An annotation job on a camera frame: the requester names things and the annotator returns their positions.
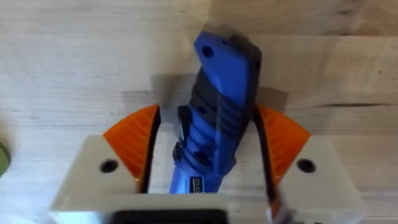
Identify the blue electric screwdriver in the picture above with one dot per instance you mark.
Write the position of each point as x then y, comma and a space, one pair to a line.
217, 102

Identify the right gripper white and orange right finger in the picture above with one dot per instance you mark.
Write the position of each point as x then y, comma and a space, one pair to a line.
289, 149

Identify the green disc with holes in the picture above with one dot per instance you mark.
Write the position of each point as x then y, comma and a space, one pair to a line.
3, 159

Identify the right gripper white and orange left finger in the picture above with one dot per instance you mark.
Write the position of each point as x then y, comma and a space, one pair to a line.
130, 146

